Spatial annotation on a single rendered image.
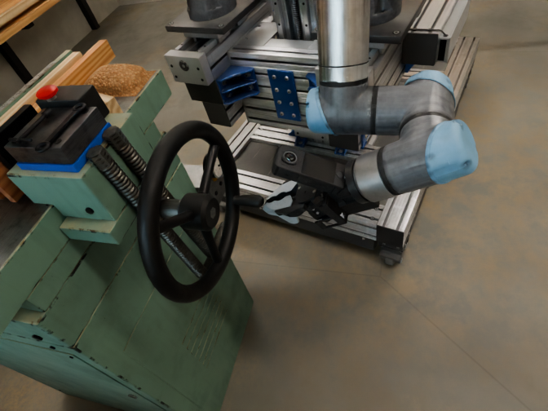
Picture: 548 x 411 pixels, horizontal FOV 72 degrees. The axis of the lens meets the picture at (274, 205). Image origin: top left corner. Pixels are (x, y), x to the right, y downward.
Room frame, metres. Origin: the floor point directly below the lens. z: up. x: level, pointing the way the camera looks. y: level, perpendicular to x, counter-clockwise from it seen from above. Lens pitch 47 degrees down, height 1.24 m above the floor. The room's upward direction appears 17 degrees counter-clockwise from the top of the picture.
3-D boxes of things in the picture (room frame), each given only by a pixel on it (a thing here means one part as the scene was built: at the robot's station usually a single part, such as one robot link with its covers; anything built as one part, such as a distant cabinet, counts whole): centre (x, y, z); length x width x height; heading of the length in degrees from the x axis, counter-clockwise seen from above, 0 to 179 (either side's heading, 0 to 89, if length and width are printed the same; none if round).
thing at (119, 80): (0.76, 0.23, 0.92); 0.14 x 0.09 x 0.04; 63
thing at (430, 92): (0.45, -0.25, 0.87); 0.11 x 0.11 x 0.08; 62
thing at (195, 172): (0.75, 0.18, 0.58); 0.12 x 0.08 x 0.08; 63
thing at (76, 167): (0.50, 0.25, 0.99); 0.13 x 0.11 x 0.06; 153
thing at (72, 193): (0.49, 0.25, 0.91); 0.15 x 0.14 x 0.09; 153
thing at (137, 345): (0.64, 0.53, 0.35); 0.58 x 0.45 x 0.71; 63
